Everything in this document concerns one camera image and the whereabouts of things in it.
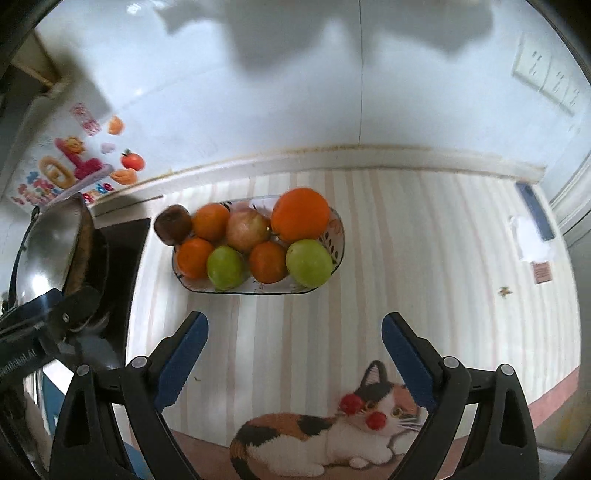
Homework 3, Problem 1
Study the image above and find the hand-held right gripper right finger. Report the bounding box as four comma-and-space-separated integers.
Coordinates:
381, 312, 541, 480

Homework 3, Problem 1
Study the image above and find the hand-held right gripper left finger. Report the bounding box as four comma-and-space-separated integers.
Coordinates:
50, 311, 209, 480

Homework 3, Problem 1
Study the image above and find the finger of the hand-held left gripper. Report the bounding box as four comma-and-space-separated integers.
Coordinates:
0, 286, 105, 343

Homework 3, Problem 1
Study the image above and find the green apple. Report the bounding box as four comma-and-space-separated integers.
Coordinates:
206, 246, 247, 291
285, 239, 334, 288

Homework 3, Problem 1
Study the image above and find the small orange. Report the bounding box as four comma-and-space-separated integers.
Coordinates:
191, 203, 232, 243
176, 237, 215, 280

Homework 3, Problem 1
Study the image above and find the floral oval plate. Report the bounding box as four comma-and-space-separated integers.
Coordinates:
172, 196, 346, 296

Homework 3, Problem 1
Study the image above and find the small reddish brown fruit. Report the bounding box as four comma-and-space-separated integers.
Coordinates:
248, 241, 288, 284

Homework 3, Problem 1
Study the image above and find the red apple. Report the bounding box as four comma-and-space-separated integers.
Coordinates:
154, 204, 192, 245
225, 206, 272, 254

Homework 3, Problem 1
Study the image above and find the large orange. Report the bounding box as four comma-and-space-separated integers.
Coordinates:
270, 187, 332, 244

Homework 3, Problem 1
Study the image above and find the steel wok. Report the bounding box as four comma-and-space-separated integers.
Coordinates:
62, 202, 99, 297

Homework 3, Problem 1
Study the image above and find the black cooktop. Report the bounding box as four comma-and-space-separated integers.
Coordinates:
69, 218, 152, 372

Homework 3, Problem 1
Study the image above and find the striped cat print tablecloth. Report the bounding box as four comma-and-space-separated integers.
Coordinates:
124, 168, 583, 480

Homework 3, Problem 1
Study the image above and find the white cloth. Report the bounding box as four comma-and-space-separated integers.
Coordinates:
510, 216, 555, 262

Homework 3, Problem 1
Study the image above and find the blue phone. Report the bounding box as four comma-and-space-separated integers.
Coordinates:
516, 181, 555, 241

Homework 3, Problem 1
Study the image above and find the black range hood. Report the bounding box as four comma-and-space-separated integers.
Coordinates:
0, 0, 71, 139

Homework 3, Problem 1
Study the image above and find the colourful wall sticker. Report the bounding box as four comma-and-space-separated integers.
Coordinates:
11, 104, 146, 207

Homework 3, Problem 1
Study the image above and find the white wall socket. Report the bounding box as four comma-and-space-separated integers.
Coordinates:
540, 65, 572, 100
512, 34, 551, 91
561, 80, 583, 114

